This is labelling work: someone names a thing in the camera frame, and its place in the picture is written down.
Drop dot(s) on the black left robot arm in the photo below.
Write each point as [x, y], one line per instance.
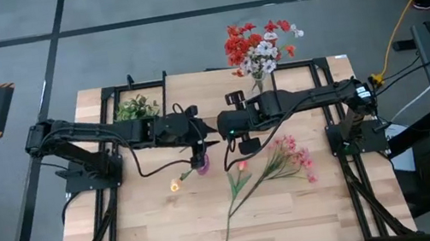
[91, 131]

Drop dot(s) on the orange tulip long stem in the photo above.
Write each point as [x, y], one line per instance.
[242, 165]

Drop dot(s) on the black aluminium rig frame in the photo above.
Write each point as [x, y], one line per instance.
[140, 85]

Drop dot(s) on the orange-red flower bunch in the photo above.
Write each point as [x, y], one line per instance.
[238, 45]

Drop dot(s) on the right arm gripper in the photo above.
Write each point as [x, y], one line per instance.
[241, 122]

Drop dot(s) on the dark red flower bunch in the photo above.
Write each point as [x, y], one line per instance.
[283, 25]

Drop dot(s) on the purple ribbed glass vase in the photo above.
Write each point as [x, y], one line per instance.
[205, 169]

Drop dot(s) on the pink flower bunch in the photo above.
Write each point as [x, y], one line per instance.
[280, 166]

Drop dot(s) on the yellow tulip short stem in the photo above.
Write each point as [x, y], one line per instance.
[175, 184]

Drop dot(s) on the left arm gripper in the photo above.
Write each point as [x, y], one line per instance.
[175, 129]

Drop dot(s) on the green plant white pot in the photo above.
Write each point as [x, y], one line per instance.
[135, 108]

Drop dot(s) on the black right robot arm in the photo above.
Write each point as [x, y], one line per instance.
[315, 98]

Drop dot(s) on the clear glass vase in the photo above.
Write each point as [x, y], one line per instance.
[258, 85]

